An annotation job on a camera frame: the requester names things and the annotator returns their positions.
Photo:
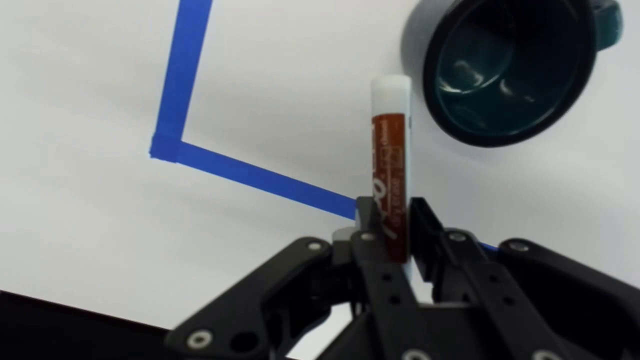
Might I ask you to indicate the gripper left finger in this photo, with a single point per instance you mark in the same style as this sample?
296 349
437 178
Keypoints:
280 295

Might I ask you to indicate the dark teal mug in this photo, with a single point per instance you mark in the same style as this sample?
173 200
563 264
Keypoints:
505 70

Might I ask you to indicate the orange marker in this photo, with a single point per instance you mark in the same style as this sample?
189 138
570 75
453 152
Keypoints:
391 165

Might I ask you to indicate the blue tape line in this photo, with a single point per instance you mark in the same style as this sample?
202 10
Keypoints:
210 150

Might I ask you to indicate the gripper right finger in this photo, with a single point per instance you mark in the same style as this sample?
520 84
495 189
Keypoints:
525 295

